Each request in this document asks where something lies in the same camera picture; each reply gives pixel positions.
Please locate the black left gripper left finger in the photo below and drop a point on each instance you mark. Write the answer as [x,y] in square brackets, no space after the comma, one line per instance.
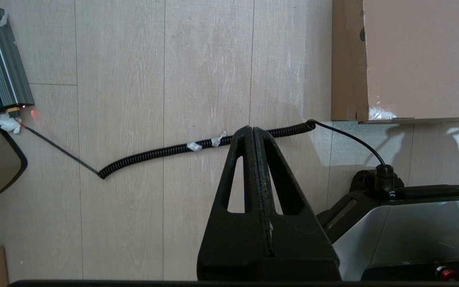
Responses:
[233,239]

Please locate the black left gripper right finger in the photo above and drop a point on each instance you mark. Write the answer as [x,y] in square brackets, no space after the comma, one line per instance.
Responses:
[297,239]

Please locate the brown cardboard shoe box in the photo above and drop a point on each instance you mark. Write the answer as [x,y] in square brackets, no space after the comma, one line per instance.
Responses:
[420,56]

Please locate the black and silver robot base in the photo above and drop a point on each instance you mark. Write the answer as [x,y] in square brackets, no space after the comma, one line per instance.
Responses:
[412,235]

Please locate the red emergency stop button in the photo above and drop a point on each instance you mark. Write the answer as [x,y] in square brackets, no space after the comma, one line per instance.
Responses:
[446,274]

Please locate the white tape wad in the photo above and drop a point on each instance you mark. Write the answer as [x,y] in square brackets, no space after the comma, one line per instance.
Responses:
[8,122]

